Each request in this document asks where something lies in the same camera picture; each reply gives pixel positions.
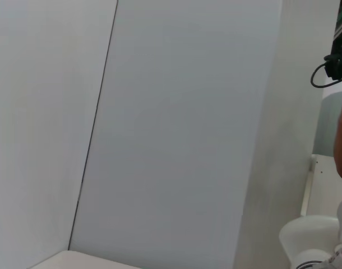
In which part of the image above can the black looped cable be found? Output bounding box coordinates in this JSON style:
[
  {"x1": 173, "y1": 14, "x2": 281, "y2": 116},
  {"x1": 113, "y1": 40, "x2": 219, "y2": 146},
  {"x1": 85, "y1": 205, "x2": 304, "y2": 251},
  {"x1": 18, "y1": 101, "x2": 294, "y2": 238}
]
[{"x1": 311, "y1": 62, "x2": 342, "y2": 89}]

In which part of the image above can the white panel with holes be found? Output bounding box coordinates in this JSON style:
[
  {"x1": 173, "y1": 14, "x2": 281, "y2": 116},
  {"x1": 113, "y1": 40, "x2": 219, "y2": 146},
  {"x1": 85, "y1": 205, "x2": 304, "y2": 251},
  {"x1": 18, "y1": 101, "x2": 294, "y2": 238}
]
[{"x1": 301, "y1": 154, "x2": 342, "y2": 218}]

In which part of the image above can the black clamp device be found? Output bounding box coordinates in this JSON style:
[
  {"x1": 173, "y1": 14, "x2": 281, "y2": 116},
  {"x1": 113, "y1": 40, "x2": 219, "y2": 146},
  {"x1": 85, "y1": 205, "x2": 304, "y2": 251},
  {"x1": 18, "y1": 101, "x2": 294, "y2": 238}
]
[{"x1": 324, "y1": 53, "x2": 342, "y2": 81}]

